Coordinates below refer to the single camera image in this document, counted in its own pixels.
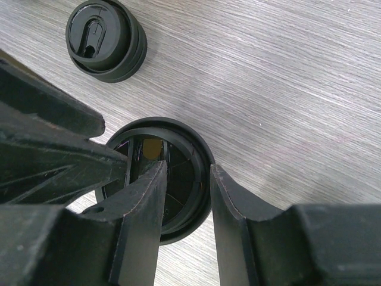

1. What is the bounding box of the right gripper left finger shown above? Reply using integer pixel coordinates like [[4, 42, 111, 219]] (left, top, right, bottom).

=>
[[1, 161, 167, 285]]

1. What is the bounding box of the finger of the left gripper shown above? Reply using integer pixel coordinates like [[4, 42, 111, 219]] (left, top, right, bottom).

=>
[[1, 58, 105, 138], [1, 125, 127, 204]]

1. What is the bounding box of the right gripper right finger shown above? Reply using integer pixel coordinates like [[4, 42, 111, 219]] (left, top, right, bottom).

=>
[[210, 165, 380, 285]]

